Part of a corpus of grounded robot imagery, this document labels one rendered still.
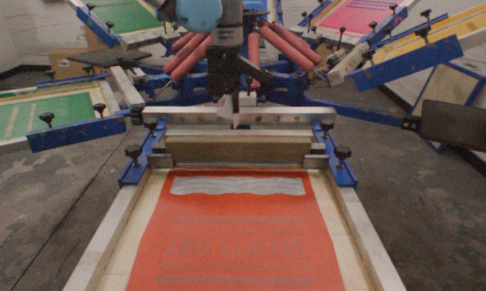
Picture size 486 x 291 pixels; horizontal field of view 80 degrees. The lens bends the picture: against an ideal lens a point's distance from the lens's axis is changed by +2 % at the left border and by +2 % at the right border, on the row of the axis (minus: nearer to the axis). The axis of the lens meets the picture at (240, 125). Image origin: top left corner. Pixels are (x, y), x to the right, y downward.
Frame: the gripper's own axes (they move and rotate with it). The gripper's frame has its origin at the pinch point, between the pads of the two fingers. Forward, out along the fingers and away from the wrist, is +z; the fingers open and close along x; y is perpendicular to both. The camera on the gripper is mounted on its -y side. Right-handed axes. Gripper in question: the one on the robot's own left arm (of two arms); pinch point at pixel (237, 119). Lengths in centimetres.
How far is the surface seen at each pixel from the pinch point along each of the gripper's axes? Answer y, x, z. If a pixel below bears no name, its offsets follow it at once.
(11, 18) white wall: 366, -416, 22
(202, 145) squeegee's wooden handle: 10.0, 1.9, 6.8
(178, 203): 15.1, 14.8, 16.1
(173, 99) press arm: 33, -62, 19
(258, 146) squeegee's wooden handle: -5.7, 2.1, 7.4
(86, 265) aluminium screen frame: 27.8, 34.6, 12.3
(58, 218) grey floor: 125, -74, 110
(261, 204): -5.8, 15.1, 16.4
